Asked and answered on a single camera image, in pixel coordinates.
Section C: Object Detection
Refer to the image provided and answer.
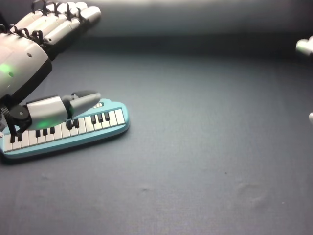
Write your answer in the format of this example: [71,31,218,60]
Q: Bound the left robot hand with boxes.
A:
[0,0,102,131]

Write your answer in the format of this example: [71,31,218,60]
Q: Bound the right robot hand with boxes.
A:
[295,35,313,124]

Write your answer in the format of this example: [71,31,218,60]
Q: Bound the teal toy piano keyboard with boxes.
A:
[0,97,131,160]

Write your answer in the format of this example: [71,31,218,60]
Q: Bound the grey table cloth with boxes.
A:
[0,34,313,235]

